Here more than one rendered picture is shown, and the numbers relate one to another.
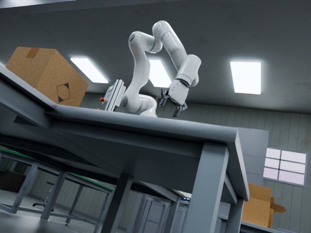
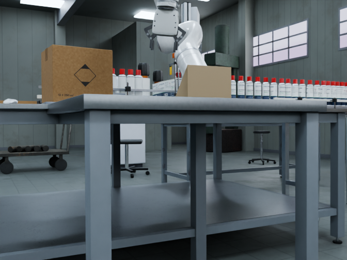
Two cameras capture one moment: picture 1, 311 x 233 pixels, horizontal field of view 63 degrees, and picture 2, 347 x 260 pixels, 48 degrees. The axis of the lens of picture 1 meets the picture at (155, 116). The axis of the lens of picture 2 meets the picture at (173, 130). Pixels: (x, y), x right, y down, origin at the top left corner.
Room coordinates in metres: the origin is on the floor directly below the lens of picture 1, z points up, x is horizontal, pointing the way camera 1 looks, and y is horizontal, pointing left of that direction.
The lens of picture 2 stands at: (-0.11, -1.00, 0.75)
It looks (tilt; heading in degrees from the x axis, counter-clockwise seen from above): 1 degrees down; 36
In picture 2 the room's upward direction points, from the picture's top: straight up
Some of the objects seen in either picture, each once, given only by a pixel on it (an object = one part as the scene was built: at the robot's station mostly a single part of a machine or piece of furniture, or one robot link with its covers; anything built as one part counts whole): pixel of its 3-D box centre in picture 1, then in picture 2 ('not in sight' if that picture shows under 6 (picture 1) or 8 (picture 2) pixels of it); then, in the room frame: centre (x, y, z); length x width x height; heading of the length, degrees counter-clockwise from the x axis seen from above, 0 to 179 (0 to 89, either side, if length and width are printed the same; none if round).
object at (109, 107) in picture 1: (106, 116); (186, 57); (1.89, 0.37, 1.17); 0.04 x 0.04 x 0.67; 62
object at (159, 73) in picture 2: not in sight; (157, 87); (2.35, 0.96, 1.04); 0.09 x 0.09 x 0.29
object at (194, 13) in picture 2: (113, 96); (190, 25); (1.98, 0.39, 1.38); 0.17 x 0.10 x 0.19; 27
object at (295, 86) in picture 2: not in sight; (295, 92); (2.87, 0.01, 0.98); 0.05 x 0.05 x 0.20
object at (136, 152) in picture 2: not in sight; (119, 122); (4.70, 3.69, 0.77); 0.78 x 0.68 x 1.53; 153
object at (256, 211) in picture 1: (254, 206); not in sight; (2.70, -1.29, 0.97); 0.51 x 0.42 x 0.37; 68
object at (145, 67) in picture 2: not in sight; (143, 83); (1.98, 0.80, 1.03); 0.09 x 0.09 x 0.30
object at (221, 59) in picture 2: (26, 140); (222, 88); (8.71, 3.89, 1.62); 1.06 x 0.85 x 3.25; 153
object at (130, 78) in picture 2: not in sight; (130, 85); (1.67, 0.64, 0.98); 0.05 x 0.05 x 0.20
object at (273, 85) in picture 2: not in sight; (273, 91); (2.68, 0.11, 0.98); 0.05 x 0.05 x 0.20
